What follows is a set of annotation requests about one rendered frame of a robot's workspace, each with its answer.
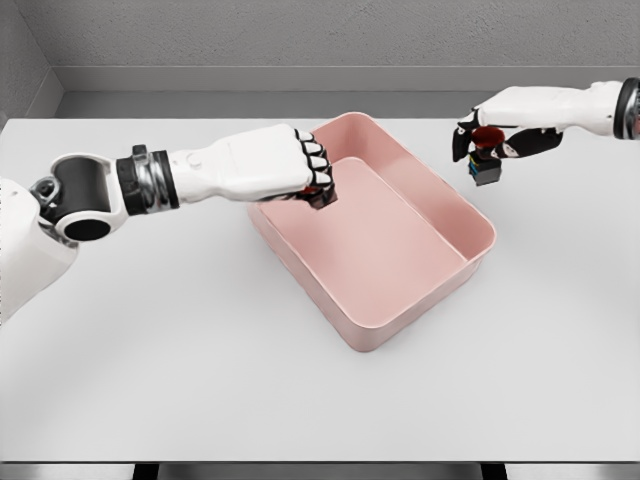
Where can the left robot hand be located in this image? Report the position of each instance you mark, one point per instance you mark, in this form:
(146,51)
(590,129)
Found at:
(265,162)

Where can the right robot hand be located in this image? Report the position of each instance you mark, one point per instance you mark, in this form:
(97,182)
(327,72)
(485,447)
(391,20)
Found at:
(525,107)

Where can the red button industrial switch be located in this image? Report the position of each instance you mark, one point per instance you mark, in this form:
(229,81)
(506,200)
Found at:
(311,190)
(487,167)

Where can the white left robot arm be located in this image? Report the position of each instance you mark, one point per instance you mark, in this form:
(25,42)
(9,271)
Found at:
(90,200)

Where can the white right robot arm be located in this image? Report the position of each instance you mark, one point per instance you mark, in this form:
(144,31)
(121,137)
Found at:
(595,110)

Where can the pink rectangular basket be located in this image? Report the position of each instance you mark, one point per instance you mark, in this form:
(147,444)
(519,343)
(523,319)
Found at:
(380,250)

